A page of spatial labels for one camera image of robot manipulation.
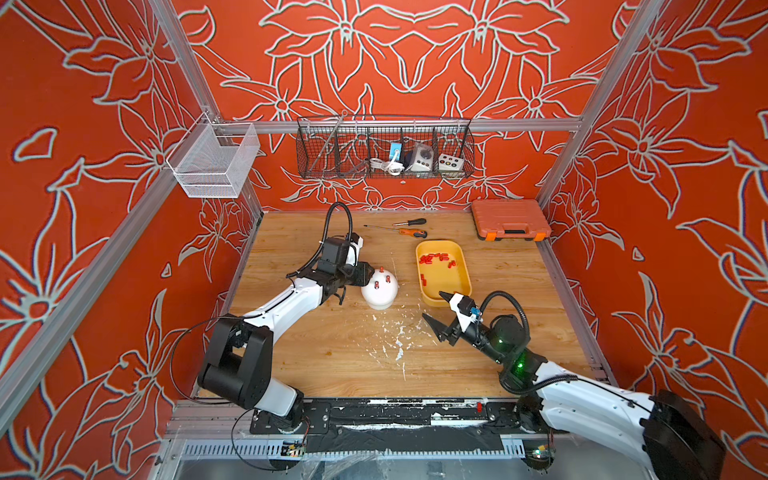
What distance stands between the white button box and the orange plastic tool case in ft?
0.88

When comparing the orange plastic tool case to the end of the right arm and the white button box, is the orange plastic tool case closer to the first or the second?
the white button box

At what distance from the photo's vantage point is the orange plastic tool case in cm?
109

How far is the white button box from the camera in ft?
3.10
